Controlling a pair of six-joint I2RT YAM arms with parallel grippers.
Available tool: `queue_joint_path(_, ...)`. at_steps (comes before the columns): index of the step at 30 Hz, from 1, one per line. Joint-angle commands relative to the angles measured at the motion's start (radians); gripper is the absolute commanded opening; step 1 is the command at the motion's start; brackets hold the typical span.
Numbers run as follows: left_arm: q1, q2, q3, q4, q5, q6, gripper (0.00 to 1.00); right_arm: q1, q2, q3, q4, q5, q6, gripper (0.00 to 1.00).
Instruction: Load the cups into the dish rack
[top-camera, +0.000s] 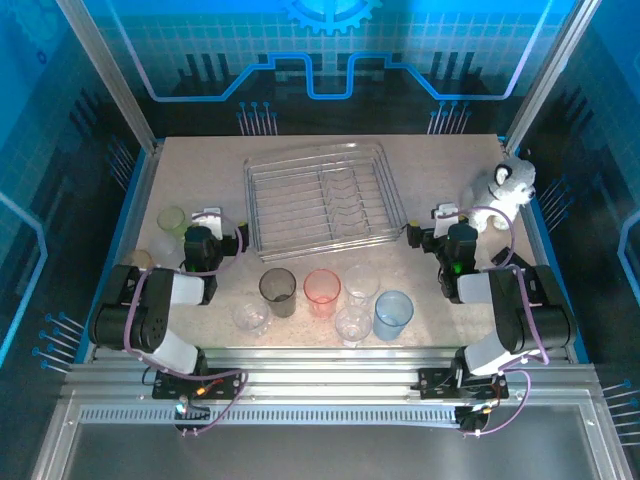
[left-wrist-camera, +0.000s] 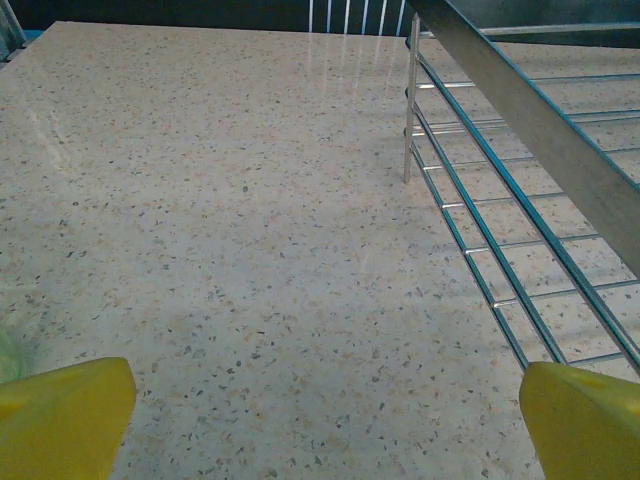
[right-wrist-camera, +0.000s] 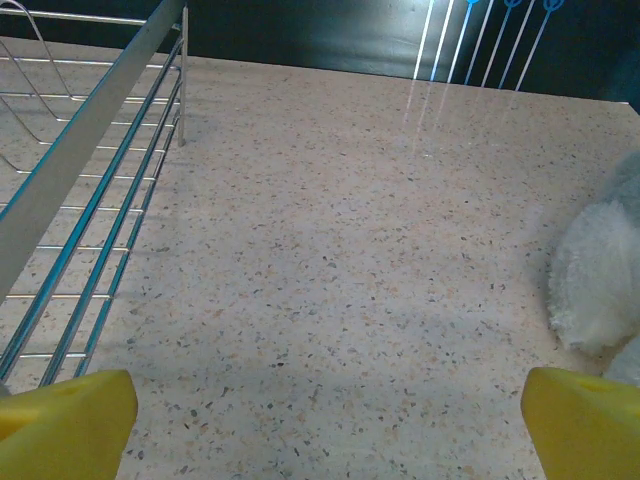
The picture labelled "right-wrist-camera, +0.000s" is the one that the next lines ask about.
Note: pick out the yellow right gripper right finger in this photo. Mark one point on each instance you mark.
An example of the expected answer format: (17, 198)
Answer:
(585, 430)

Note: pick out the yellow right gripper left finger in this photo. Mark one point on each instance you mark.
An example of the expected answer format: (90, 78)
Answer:
(65, 425)

